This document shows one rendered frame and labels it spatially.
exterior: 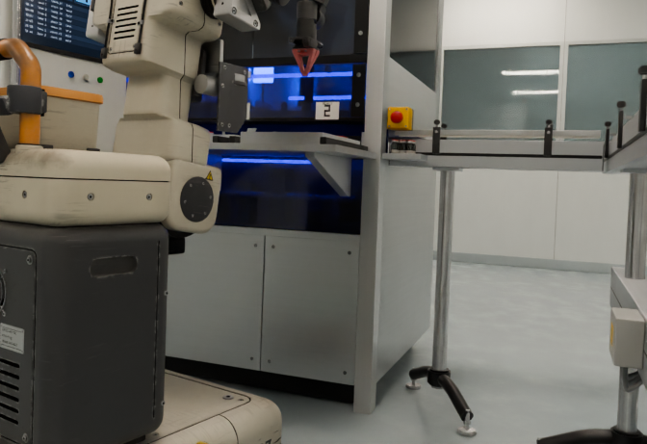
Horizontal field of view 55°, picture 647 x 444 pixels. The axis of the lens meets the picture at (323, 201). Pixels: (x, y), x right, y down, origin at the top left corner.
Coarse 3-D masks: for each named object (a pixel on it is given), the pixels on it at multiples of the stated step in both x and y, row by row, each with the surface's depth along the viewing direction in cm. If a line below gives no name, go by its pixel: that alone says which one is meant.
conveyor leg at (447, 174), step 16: (448, 176) 214; (448, 192) 214; (448, 208) 214; (448, 224) 214; (448, 240) 215; (448, 256) 215; (448, 272) 215; (448, 288) 216; (448, 304) 216; (448, 320) 217; (432, 352) 218; (432, 368) 218
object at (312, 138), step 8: (248, 136) 184; (256, 136) 183; (264, 136) 182; (272, 136) 181; (280, 136) 180; (288, 136) 179; (296, 136) 178; (304, 136) 177; (312, 136) 176; (320, 136) 175; (328, 136) 180; (336, 136) 186
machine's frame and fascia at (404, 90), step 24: (408, 72) 239; (408, 96) 241; (432, 96) 284; (192, 120) 233; (216, 120) 229; (264, 120) 222; (288, 120) 219; (312, 120) 216; (336, 120) 213; (360, 120) 210; (432, 120) 287
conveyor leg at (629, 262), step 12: (636, 180) 165; (636, 192) 165; (636, 204) 165; (636, 216) 165; (636, 228) 165; (636, 240) 165; (636, 252) 165; (636, 264) 165; (636, 276) 165; (624, 396) 167; (636, 396) 166; (624, 408) 167; (636, 408) 166; (624, 420) 167; (636, 420) 167
